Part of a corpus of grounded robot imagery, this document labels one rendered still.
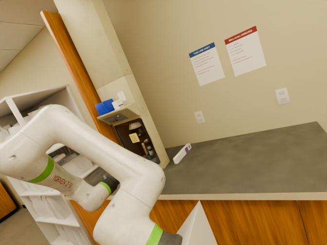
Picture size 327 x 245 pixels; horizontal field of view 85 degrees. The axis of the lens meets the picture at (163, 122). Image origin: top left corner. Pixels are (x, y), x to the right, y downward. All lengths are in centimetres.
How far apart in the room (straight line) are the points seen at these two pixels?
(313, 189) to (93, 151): 87
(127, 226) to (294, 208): 75
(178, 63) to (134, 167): 113
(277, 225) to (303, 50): 104
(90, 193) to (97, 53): 95
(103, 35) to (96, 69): 26
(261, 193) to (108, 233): 68
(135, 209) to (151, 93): 130
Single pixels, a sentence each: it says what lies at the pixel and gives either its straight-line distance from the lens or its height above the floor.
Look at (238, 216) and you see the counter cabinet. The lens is 114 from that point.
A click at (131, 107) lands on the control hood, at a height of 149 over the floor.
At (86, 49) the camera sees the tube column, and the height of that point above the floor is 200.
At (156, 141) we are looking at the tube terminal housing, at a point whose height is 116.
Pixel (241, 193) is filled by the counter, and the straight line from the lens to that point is 99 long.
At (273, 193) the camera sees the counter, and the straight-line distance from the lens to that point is 97.
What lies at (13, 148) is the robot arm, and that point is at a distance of 72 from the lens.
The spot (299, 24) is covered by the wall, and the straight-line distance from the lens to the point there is 150.
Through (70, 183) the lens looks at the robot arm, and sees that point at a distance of 98.
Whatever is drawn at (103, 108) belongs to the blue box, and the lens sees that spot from 139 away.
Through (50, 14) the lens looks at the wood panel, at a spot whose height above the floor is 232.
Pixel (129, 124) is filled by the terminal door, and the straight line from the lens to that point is 141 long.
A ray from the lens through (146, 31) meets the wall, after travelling 171.
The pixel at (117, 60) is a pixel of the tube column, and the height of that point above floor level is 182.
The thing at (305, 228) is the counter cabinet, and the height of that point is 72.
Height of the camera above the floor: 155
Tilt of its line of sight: 11 degrees down
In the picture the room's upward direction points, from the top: 22 degrees counter-clockwise
